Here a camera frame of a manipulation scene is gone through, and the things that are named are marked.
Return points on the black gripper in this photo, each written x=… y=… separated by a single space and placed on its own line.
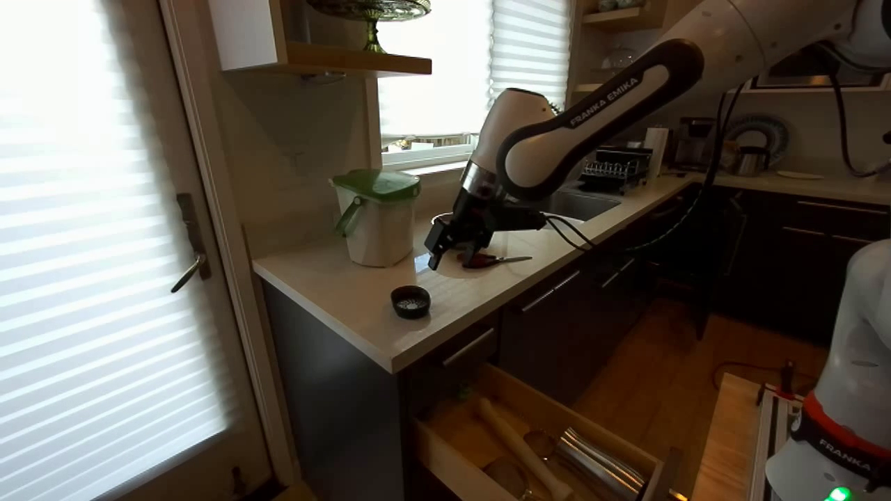
x=473 y=222

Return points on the pale wooden rolling pin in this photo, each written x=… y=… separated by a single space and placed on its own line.
x=527 y=457

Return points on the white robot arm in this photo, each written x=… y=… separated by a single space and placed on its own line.
x=527 y=148

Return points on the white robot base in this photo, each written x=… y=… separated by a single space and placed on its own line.
x=839 y=447

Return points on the open wooden drawer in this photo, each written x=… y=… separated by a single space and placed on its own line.
x=462 y=454

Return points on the red black scissors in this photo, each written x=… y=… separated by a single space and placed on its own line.
x=486 y=260

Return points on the green lidded white bin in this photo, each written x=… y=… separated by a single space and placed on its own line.
x=377 y=215

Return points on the black dish rack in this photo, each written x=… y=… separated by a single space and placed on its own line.
x=612 y=168

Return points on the dark kitchen cabinet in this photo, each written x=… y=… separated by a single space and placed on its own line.
x=358 y=374

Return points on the shiny steel cup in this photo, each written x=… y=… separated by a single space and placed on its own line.
x=600 y=466

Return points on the steel cabinet handle bar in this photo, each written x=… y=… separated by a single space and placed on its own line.
x=465 y=350

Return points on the wooden wall shelf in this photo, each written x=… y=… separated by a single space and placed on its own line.
x=277 y=34

